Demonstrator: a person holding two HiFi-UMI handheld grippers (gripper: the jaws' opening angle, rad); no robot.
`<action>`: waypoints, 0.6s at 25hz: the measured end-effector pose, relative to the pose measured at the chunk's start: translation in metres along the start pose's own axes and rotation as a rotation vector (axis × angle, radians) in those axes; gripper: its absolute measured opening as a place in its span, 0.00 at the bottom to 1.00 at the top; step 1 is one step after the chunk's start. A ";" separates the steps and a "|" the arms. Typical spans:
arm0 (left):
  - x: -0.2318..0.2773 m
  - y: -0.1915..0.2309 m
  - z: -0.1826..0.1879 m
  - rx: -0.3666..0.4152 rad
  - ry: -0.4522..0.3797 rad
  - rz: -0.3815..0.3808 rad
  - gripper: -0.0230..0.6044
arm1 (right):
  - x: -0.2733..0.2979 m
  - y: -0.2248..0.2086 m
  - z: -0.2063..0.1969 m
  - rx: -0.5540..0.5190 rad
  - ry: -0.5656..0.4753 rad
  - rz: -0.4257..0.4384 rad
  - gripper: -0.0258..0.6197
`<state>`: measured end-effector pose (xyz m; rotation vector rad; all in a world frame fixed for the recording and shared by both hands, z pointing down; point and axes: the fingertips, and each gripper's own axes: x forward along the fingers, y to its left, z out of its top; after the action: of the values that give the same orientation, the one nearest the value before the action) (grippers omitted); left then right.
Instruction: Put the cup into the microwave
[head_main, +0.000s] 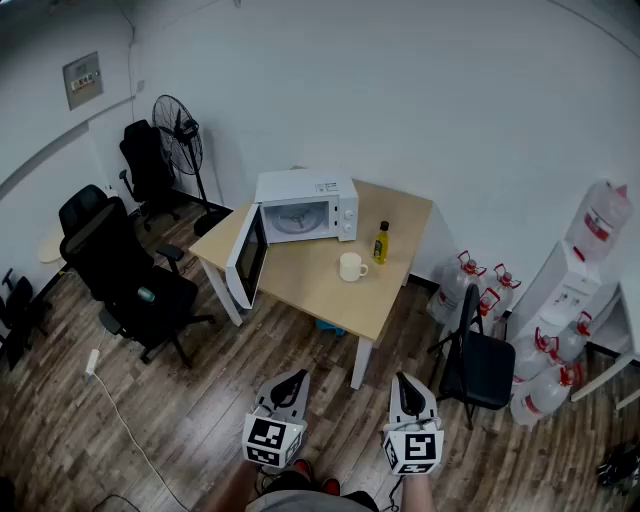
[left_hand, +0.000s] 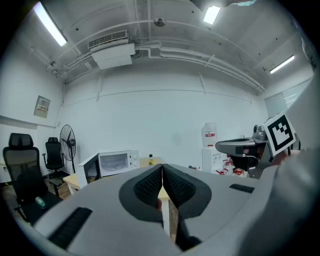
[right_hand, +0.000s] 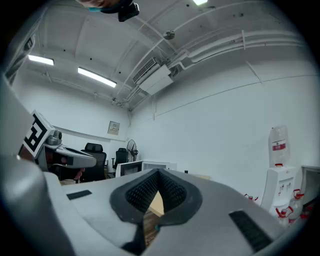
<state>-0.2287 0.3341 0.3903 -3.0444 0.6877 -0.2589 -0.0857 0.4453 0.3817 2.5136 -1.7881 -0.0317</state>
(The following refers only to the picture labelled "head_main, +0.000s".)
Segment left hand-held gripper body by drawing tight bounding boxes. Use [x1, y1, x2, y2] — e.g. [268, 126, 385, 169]
[242, 403, 307, 474]

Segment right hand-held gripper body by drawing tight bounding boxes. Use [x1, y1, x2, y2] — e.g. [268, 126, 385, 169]
[382, 417, 445, 476]

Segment cream ceramic mug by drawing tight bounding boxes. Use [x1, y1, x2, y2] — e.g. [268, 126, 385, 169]
[338, 251, 370, 283]

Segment white microwave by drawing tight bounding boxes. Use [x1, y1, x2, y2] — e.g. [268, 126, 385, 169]
[224, 168, 360, 311]

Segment person's right forearm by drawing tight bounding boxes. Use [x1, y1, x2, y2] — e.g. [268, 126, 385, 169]
[399, 472, 441, 512]

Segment person's left forearm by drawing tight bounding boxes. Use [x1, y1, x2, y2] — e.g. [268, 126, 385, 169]
[202, 458, 266, 512]

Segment person's black shorts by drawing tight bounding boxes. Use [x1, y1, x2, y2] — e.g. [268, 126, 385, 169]
[257, 469, 375, 512]

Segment black folding chair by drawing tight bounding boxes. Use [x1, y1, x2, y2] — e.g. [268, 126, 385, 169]
[427, 282, 517, 431]

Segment person's grey shirt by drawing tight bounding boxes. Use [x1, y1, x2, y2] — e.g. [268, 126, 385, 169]
[245, 489, 362, 512]

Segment wooden table white legs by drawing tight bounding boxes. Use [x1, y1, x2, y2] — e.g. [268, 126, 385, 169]
[188, 178, 434, 391]

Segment group of red-capped water jugs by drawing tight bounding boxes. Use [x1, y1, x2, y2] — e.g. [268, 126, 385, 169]
[427, 249, 596, 429]

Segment yellow oil bottle black cap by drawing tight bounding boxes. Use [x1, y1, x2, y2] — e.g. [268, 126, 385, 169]
[372, 220, 391, 266]

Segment white water dispenser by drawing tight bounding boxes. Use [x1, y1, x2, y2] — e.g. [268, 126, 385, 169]
[505, 239, 604, 346]

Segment black mesh headrest office chair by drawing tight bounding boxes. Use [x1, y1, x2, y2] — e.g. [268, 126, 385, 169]
[58, 183, 217, 370]

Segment white desk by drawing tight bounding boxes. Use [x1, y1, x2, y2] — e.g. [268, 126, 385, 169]
[570, 259, 640, 412]

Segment black bag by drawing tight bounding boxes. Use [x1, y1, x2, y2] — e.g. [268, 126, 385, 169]
[596, 441, 640, 497]

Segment large water jug red label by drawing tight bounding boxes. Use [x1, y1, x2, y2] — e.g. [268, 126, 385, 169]
[564, 179, 635, 264]

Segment small black chair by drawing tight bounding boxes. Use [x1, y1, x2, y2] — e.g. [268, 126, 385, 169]
[0, 267, 52, 372]

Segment light wooden round table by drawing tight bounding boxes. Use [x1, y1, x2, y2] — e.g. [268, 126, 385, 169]
[37, 227, 66, 265]

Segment black padded office chair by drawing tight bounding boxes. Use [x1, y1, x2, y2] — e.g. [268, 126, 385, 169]
[118, 118, 182, 232]

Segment black standing floor fan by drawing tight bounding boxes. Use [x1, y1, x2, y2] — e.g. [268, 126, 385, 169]
[151, 94, 232, 238]

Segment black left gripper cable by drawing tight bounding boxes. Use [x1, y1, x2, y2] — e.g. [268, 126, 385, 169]
[253, 464, 275, 497]

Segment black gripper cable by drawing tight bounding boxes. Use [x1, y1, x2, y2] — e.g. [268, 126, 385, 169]
[386, 473, 404, 512]
[253, 464, 275, 497]

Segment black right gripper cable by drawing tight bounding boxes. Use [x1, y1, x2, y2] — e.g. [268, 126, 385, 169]
[386, 473, 404, 512]

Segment black floor cable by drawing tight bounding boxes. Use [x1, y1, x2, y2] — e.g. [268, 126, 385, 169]
[91, 493, 142, 512]

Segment white power strip with cable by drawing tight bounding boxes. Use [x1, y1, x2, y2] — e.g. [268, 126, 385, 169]
[83, 329, 190, 512]

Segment grey wall electrical panel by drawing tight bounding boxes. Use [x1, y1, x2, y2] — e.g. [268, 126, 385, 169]
[62, 50, 105, 112]

